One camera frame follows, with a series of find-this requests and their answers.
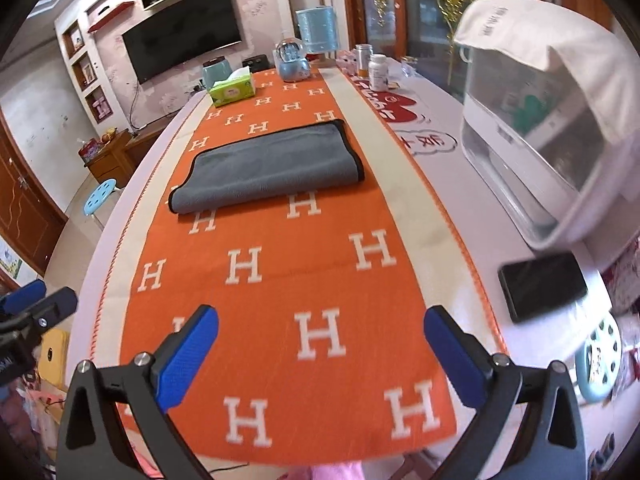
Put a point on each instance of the red wall shelf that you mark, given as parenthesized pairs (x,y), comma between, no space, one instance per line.
(110,15)

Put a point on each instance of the wooden cabinet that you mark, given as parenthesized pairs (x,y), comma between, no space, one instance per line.
(125,155)

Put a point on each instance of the pink cloth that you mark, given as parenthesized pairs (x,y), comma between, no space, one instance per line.
(330,471)

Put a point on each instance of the white plastic storage box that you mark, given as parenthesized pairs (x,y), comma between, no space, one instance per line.
(525,160)

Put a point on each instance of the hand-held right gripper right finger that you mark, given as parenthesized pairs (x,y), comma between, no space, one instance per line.
(450,360)

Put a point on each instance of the green tissue box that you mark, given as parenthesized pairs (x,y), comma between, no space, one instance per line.
(232,91)

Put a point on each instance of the grey towel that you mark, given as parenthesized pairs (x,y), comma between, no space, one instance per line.
(270,165)

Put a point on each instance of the white printed tablecloth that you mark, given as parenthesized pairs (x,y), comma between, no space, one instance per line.
(435,125)

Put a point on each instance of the teal canister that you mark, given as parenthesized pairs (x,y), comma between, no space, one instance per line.
(216,71)

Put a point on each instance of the blue snow globe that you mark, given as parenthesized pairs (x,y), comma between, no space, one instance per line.
(292,62)

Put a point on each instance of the yellow plastic stool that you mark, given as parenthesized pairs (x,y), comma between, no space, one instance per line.
(54,357)

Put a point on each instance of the white cloth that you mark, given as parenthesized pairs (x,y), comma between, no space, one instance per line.
(530,30)

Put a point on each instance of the light blue plastic stool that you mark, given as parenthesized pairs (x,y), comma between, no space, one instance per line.
(100,196)
(600,360)

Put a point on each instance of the jar with metal lid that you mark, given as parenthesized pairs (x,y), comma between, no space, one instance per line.
(362,60)

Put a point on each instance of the red box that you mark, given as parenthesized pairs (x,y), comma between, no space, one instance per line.
(91,150)

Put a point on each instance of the white pill bottle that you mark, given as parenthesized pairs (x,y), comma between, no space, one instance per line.
(378,74)

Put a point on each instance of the black television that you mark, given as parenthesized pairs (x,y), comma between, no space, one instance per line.
(182,30)

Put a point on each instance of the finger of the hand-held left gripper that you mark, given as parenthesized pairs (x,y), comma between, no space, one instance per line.
(22,294)
(56,307)

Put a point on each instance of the pink figurine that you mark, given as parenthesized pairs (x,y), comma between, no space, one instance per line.
(346,64)

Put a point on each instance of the black phone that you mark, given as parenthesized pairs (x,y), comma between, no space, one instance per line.
(542,286)

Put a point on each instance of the orange printed blanket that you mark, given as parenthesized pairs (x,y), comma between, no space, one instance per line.
(280,280)

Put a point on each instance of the small black box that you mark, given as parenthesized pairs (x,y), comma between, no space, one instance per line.
(256,62)

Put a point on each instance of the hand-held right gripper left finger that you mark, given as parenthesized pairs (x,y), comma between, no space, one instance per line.
(189,355)

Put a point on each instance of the small clear glass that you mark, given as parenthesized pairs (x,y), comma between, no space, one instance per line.
(408,67)

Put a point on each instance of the blue water jug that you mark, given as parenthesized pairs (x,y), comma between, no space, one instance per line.
(317,27)

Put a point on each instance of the wooden door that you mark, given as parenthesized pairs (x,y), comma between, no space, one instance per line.
(25,210)

